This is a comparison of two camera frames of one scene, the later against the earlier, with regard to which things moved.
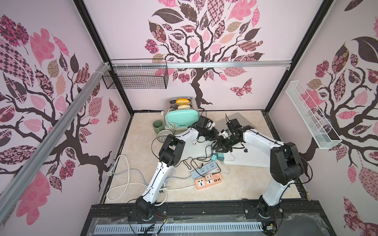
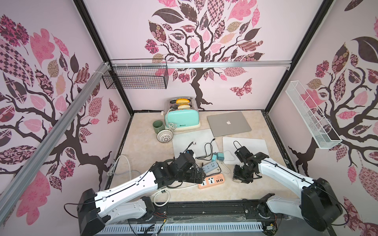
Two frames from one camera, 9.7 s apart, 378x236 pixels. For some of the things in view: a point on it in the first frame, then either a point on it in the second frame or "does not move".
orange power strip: [202, 183] does not move
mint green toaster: [182, 111] does not move
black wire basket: [137, 73] does not move
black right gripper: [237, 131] to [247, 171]
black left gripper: [213, 134] to [192, 179]
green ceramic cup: [158, 126] does not move
